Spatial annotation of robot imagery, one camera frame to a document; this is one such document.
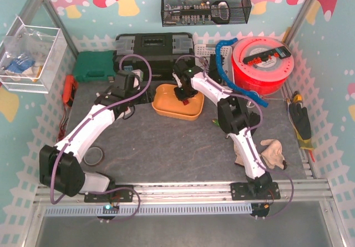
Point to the white perforated basket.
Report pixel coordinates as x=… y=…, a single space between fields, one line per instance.
x=208 y=51

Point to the black wire mesh basket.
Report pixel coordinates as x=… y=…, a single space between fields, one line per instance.
x=177 y=13

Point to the black terminal strip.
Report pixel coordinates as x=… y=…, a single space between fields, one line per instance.
x=281 y=52

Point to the clear acrylic box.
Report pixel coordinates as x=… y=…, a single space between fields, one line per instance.
x=46 y=45

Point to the brown tape roll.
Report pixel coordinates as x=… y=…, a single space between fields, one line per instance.
x=93 y=157

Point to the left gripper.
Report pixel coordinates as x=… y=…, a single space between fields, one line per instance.
x=128 y=75

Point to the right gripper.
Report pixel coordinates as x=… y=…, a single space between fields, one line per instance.
x=183 y=92

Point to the orange multimeter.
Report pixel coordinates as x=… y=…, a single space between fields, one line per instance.
x=69 y=91

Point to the beige work glove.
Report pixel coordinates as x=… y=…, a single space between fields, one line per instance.
x=272 y=156

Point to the black toolbox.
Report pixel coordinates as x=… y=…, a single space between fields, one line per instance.
x=161 y=50

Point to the aluminium front rail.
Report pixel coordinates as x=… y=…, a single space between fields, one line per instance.
x=203 y=192

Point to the orange filament spool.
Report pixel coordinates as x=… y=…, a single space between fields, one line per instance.
x=264 y=78

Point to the orange plastic bin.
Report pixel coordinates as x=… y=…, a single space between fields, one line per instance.
x=166 y=103

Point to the black metal bracket plate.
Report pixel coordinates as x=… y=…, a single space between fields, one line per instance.
x=213 y=71

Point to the black yellow work glove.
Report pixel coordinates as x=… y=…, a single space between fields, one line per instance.
x=300 y=121

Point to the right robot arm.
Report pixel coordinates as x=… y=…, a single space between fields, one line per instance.
x=232 y=116

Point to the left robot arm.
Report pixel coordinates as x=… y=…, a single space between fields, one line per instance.
x=60 y=166

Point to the blue white glove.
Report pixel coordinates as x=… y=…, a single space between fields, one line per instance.
x=21 y=65

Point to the green tool case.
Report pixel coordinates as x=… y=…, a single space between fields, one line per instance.
x=94 y=66

